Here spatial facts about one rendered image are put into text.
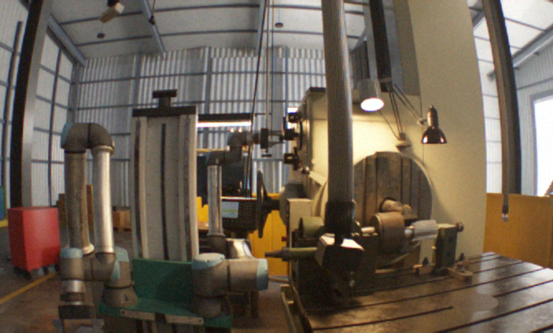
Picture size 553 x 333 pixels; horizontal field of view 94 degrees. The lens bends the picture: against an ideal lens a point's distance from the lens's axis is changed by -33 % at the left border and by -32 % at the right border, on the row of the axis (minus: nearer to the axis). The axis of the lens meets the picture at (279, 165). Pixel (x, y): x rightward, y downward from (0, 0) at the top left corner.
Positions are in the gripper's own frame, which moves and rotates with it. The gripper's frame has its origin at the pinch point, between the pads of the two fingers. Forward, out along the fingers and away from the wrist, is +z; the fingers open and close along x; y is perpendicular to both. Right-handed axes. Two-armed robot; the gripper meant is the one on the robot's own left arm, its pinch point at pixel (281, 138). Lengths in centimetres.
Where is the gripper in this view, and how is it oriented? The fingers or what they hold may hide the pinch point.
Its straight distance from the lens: 235.2
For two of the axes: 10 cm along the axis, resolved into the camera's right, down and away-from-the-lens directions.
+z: 10.0, 0.0, 0.9
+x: 0.0, 10.0, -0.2
